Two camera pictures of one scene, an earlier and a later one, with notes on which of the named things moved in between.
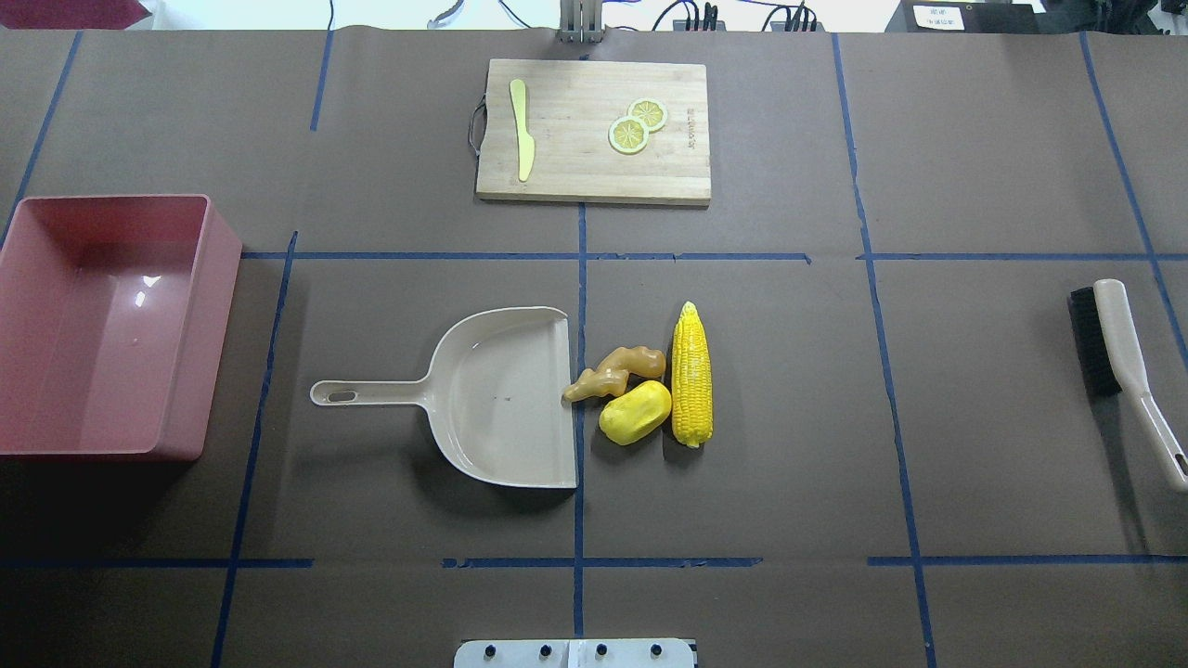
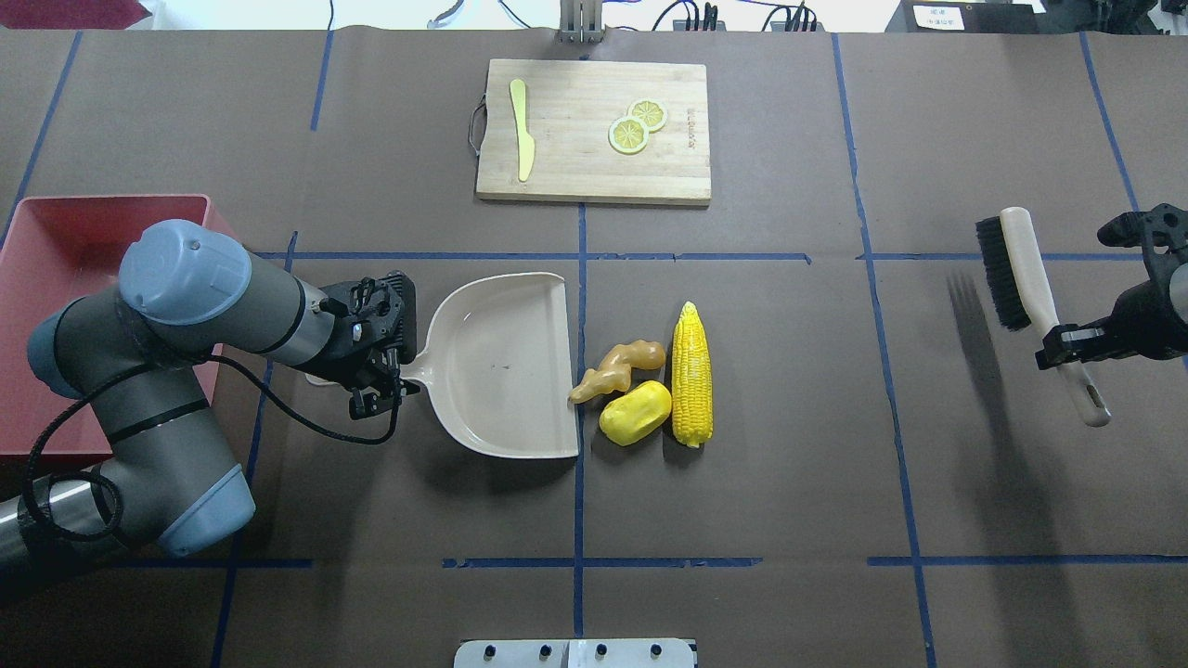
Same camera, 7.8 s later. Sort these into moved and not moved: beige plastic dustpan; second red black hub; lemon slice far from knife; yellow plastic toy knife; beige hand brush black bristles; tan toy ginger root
Moved: beige hand brush black bristles; beige plastic dustpan
Not moved: second red black hub; yellow plastic toy knife; tan toy ginger root; lemon slice far from knife
